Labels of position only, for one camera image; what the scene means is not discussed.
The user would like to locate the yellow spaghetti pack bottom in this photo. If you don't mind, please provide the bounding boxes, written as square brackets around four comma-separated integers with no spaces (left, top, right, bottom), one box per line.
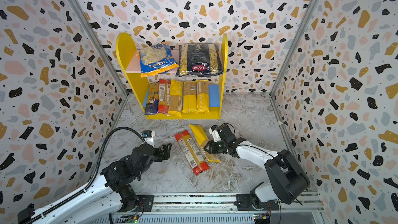
[196,80,209,114]

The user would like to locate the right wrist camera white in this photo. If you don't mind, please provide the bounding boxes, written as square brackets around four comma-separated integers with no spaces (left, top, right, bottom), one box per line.
[209,125,221,142]

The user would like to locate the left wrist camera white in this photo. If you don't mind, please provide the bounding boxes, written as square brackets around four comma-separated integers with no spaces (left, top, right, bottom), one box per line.
[142,130,154,147]

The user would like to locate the yellow shelf pink blue boards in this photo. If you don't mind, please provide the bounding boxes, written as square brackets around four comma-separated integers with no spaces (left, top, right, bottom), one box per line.
[115,33,229,120]

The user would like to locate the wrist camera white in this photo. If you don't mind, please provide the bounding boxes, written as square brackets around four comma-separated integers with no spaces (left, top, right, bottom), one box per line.
[142,130,154,147]
[209,125,221,142]

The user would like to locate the blue yellow pasta bag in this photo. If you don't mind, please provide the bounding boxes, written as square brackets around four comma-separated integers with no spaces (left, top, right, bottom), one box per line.
[145,82,159,115]

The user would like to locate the dark penne pasta bag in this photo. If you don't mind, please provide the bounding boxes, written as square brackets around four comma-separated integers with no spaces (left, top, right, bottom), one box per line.
[176,43,223,77]

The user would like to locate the yellow spaghetti pack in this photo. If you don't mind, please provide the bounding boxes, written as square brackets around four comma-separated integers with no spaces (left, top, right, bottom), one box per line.
[182,82,197,113]
[169,80,183,117]
[189,124,220,163]
[196,80,209,114]

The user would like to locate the blue orange orecchiette bag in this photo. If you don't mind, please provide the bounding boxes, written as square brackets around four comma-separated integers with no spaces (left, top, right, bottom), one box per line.
[138,44,178,78]

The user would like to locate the red spaghetti pack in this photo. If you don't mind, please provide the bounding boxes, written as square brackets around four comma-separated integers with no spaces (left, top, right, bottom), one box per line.
[158,79,171,115]
[174,130,210,175]

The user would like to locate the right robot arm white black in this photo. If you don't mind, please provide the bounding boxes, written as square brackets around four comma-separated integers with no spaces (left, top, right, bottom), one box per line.
[204,123,310,210]

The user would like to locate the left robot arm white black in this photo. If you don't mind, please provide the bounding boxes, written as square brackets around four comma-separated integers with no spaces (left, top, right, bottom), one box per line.
[18,143,172,224]

